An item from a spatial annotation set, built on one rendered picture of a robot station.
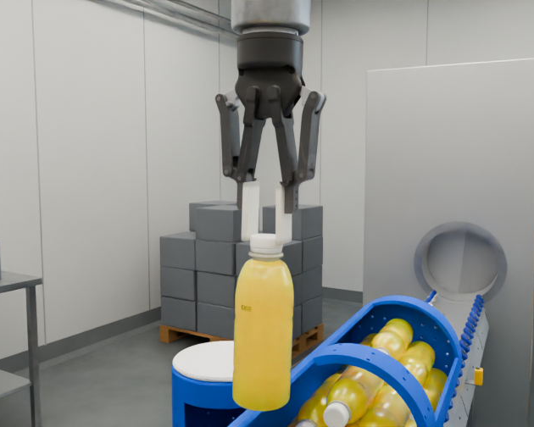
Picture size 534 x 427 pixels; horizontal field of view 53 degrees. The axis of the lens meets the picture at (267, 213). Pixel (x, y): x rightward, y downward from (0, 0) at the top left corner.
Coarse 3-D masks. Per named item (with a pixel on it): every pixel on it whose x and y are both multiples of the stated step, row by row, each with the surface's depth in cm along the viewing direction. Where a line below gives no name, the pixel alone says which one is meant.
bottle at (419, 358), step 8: (416, 344) 125; (424, 344) 126; (408, 352) 120; (416, 352) 120; (424, 352) 121; (432, 352) 125; (400, 360) 117; (408, 360) 115; (416, 360) 116; (424, 360) 118; (432, 360) 123; (408, 368) 113; (416, 368) 114; (424, 368) 115; (416, 376) 112; (424, 376) 114; (424, 384) 115
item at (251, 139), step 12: (252, 96) 61; (252, 108) 61; (252, 120) 61; (264, 120) 64; (252, 132) 62; (252, 144) 63; (240, 156) 63; (252, 156) 64; (240, 168) 63; (252, 168) 64; (240, 180) 63; (252, 180) 65
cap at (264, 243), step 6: (258, 234) 65; (264, 234) 65; (270, 234) 65; (252, 240) 63; (258, 240) 62; (264, 240) 62; (270, 240) 62; (252, 246) 63; (258, 246) 62; (264, 246) 62; (270, 246) 62; (276, 246) 63; (282, 246) 64; (264, 252) 62; (270, 252) 62; (276, 252) 63
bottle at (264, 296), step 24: (264, 264) 62; (240, 288) 63; (264, 288) 61; (288, 288) 63; (240, 312) 63; (264, 312) 61; (288, 312) 63; (240, 336) 63; (264, 336) 62; (288, 336) 63; (240, 360) 63; (264, 360) 62; (288, 360) 64; (240, 384) 63; (264, 384) 62; (288, 384) 64; (264, 408) 63
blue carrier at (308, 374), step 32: (352, 320) 118; (384, 320) 136; (416, 320) 132; (320, 352) 96; (352, 352) 93; (384, 352) 96; (448, 352) 129; (320, 384) 121; (416, 384) 92; (448, 384) 109; (256, 416) 74; (288, 416) 105; (416, 416) 88
